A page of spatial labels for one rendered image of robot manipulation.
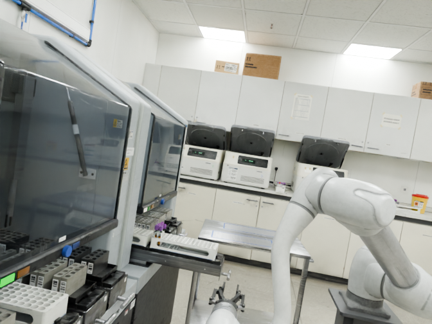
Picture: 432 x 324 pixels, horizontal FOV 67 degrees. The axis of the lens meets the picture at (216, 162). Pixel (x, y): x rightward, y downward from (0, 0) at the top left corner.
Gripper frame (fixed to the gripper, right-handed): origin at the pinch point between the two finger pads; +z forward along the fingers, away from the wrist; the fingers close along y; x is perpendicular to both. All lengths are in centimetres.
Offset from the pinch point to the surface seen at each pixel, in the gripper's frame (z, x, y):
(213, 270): 7.4, -3.5, 8.8
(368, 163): 307, -65, -138
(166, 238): 10.5, -12.1, 32.2
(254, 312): 81, 46, -16
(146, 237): 9.1, -11.3, 40.9
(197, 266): 7.4, -3.7, 16.0
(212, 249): 9.0, -11.8, 10.6
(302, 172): 246, -42, -52
